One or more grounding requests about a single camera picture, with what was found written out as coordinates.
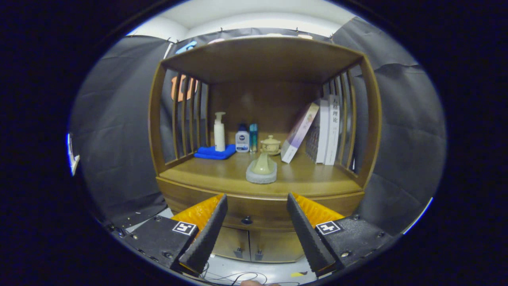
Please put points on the wooden cabinet door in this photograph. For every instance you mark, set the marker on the wooden cabinet door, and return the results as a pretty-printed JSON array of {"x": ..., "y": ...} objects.
[
  {"x": 230, "y": 246},
  {"x": 278, "y": 248}
]

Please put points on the dark drawer knob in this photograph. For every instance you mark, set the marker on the dark drawer knob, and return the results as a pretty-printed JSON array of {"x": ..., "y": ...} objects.
[{"x": 247, "y": 220}]

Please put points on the white bottle with blue cap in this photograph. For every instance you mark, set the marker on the white bottle with blue cap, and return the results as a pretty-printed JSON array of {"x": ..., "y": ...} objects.
[{"x": 242, "y": 142}]

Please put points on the white pump bottle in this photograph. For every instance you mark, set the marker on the white pump bottle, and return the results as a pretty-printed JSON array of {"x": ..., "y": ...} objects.
[{"x": 219, "y": 137}]

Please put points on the white book with black characters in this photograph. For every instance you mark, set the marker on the white book with black characters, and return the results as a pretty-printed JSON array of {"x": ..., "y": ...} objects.
[{"x": 333, "y": 131}]

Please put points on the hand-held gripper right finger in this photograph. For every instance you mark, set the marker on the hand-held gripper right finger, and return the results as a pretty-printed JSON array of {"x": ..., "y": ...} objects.
[{"x": 309, "y": 238}]

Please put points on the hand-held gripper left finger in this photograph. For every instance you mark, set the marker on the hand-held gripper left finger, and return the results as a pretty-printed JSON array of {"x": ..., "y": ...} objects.
[{"x": 204, "y": 238}]

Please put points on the wooden countertop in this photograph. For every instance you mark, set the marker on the wooden countertop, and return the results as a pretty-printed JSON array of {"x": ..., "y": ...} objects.
[{"x": 222, "y": 174}]

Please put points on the teal slim bottle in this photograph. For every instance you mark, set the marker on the teal slim bottle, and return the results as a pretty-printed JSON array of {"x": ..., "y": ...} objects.
[{"x": 253, "y": 139}]

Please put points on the blue folded cloth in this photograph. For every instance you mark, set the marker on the blue folded cloth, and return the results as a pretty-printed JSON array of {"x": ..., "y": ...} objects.
[{"x": 210, "y": 153}]

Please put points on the beige lidded teacup with saucer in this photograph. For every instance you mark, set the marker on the beige lidded teacup with saucer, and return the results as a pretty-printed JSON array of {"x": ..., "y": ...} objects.
[{"x": 270, "y": 145}]

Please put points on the pale green brush grey base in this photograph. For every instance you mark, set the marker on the pale green brush grey base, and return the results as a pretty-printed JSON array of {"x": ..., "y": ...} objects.
[{"x": 262, "y": 167}]

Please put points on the white ledge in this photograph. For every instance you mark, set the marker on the white ledge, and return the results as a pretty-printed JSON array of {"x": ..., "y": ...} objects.
[{"x": 73, "y": 161}]

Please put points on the wooden cabinet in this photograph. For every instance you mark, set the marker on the wooden cabinet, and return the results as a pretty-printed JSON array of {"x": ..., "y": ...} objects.
[{"x": 262, "y": 99}]

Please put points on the purple and white book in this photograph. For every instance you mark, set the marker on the purple and white book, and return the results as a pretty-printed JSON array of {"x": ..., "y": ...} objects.
[{"x": 297, "y": 135}]

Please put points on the dark patterned book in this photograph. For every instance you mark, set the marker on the dark patterned book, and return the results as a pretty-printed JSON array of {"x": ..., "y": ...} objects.
[{"x": 312, "y": 145}]

